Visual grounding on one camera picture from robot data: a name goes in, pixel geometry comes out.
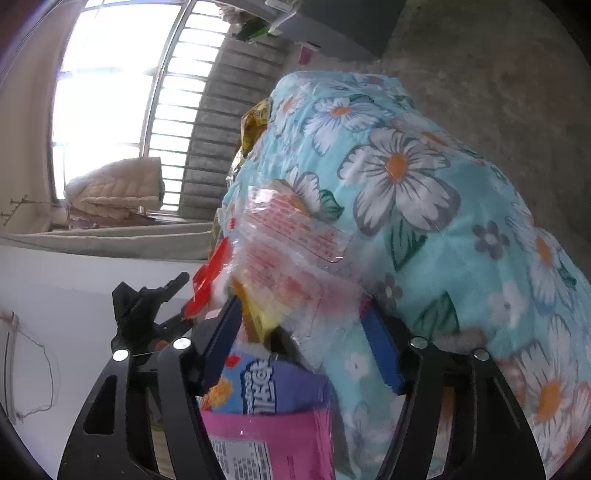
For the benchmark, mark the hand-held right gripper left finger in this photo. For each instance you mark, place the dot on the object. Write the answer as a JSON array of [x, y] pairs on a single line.
[[221, 344]]

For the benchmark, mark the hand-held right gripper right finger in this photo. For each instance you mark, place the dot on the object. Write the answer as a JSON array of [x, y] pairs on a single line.
[[379, 353]]

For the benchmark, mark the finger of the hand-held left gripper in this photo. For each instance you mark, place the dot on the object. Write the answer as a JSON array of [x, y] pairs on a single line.
[[143, 302], [173, 328]]

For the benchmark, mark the yellow snack packet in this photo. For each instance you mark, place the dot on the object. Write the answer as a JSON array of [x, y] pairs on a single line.
[[258, 318]]

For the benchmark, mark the red snack packet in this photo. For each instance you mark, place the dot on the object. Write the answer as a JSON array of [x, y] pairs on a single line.
[[212, 272]]

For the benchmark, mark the pink purple snack packet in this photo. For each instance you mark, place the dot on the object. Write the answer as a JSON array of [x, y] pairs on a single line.
[[277, 438]]

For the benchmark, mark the clear plastic wrapper red print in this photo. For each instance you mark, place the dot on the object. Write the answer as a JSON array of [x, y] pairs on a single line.
[[286, 230]]

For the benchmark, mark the folded beige quilt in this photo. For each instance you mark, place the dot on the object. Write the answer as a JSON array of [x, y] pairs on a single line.
[[115, 189]]

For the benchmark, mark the light blue floral blanket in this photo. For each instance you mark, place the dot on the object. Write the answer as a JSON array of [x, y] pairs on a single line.
[[415, 194]]

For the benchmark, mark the gold snack packet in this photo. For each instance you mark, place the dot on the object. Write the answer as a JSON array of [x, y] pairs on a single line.
[[256, 127]]

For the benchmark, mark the metal window bars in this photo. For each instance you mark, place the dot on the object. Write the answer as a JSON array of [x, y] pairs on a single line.
[[175, 92]]

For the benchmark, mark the small pink cup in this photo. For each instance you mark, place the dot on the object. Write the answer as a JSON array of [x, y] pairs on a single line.
[[306, 54]]

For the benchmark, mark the grey cabinet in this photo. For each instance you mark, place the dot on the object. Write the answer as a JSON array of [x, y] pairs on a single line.
[[332, 23]]

